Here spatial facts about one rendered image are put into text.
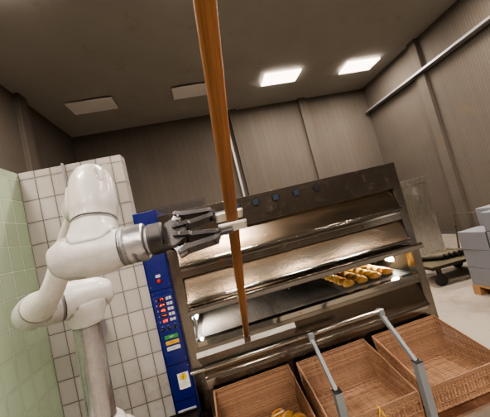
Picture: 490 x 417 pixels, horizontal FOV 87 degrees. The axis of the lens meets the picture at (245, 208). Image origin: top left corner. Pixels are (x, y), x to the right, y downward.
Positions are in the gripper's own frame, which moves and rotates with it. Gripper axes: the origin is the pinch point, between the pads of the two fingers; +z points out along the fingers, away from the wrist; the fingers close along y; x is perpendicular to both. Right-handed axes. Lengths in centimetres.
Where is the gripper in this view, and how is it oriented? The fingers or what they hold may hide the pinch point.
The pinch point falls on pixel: (231, 220)
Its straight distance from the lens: 65.1
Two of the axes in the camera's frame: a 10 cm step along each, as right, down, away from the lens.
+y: 2.8, 7.1, -6.5
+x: -0.3, -6.7, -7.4
